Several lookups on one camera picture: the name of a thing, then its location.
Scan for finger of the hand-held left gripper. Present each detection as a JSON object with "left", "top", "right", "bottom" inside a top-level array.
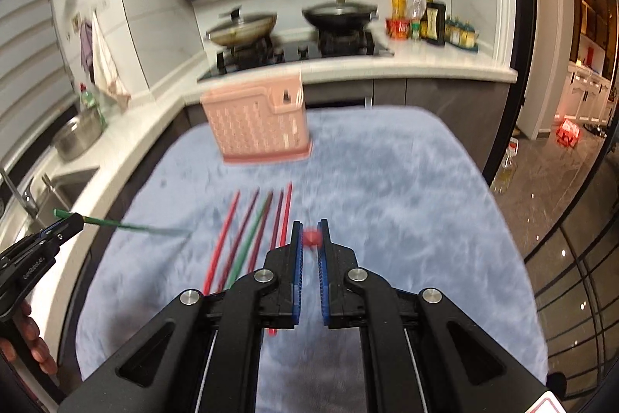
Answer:
[{"left": 39, "top": 213, "right": 86, "bottom": 250}]

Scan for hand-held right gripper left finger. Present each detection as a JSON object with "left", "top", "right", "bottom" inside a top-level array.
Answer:
[{"left": 57, "top": 221, "right": 305, "bottom": 413}]

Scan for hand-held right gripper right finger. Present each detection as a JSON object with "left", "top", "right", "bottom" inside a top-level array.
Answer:
[{"left": 316, "top": 218, "right": 553, "bottom": 413}]

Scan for green chopstick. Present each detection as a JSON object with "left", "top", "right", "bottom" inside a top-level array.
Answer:
[
  {"left": 53, "top": 209, "right": 193, "bottom": 236},
  {"left": 228, "top": 192, "right": 272, "bottom": 285}
]

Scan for person's left hand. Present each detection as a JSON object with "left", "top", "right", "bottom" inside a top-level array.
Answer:
[{"left": 0, "top": 301, "right": 60, "bottom": 376}]

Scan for kitchen sink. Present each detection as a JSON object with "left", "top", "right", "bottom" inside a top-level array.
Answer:
[{"left": 28, "top": 168, "right": 101, "bottom": 221}]

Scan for steel faucet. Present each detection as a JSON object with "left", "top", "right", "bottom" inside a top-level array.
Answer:
[{"left": 0, "top": 165, "right": 40, "bottom": 221}]

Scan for steel pot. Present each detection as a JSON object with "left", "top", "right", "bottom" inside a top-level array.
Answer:
[{"left": 51, "top": 107, "right": 106, "bottom": 162}]

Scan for blue fluffy blanket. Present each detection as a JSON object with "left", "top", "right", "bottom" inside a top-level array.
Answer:
[{"left": 75, "top": 106, "right": 549, "bottom": 413}]

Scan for green bottle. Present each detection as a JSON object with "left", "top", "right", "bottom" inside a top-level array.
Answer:
[{"left": 78, "top": 83, "right": 108, "bottom": 129}]

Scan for pink utensil holder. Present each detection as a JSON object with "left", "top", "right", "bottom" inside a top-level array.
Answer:
[{"left": 200, "top": 71, "right": 315, "bottom": 165}]

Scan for white hanging cloth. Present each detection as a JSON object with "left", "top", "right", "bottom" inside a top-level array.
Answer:
[{"left": 90, "top": 10, "right": 132, "bottom": 110}]

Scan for window blinds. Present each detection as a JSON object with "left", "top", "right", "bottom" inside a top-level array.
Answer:
[{"left": 0, "top": 0, "right": 82, "bottom": 165}]

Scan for purple hanging cloth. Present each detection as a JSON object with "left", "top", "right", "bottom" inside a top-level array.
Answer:
[{"left": 78, "top": 21, "right": 96, "bottom": 73}]

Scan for grey kitchen cabinet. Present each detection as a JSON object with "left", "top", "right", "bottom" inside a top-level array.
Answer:
[{"left": 184, "top": 76, "right": 514, "bottom": 144}]

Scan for oil bottle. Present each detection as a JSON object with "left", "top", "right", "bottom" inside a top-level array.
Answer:
[{"left": 490, "top": 137, "right": 520, "bottom": 194}]

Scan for black gas stove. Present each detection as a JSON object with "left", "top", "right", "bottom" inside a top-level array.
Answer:
[{"left": 197, "top": 30, "right": 396, "bottom": 84}]

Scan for wok with glass lid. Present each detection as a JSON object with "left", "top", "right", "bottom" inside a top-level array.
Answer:
[{"left": 205, "top": 8, "right": 280, "bottom": 49}]

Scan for red container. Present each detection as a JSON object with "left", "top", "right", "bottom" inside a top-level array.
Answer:
[{"left": 385, "top": 17, "right": 413, "bottom": 41}]

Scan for black wok with lid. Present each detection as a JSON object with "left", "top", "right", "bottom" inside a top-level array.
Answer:
[{"left": 301, "top": 0, "right": 379, "bottom": 30}]

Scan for dark sauce bottle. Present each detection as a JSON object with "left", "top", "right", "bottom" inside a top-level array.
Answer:
[{"left": 424, "top": 0, "right": 447, "bottom": 48}]

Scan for seasoning jar set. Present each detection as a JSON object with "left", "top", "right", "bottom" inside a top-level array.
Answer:
[{"left": 444, "top": 15, "right": 480, "bottom": 54}]

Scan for clear plastic bottle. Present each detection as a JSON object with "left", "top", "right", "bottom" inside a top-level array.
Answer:
[{"left": 410, "top": 0, "right": 427, "bottom": 41}]

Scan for red box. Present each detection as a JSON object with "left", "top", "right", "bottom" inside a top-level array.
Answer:
[{"left": 555, "top": 118, "right": 582, "bottom": 148}]

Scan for white cabinet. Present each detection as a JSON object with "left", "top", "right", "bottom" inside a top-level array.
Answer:
[{"left": 565, "top": 59, "right": 616, "bottom": 124}]

